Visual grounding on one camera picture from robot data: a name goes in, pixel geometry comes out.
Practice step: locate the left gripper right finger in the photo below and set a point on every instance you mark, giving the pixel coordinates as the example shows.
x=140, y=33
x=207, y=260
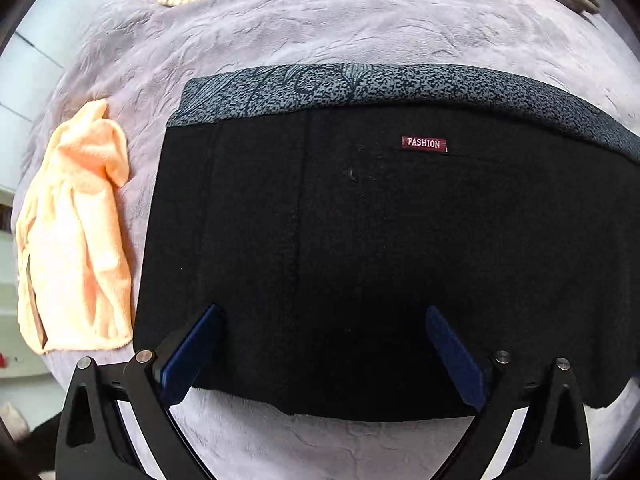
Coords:
x=553, y=442

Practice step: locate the black pants patterned cuffs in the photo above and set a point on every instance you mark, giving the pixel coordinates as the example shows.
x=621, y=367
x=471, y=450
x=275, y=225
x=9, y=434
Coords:
x=322, y=209

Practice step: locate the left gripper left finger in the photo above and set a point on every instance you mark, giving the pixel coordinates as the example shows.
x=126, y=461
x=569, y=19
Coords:
x=93, y=442

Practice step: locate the lavender plush bed blanket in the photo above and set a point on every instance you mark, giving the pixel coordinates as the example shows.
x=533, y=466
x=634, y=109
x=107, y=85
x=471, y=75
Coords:
x=138, y=55

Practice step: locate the orange cloth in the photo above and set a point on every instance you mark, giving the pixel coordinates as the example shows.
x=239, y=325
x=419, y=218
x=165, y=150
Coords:
x=74, y=282

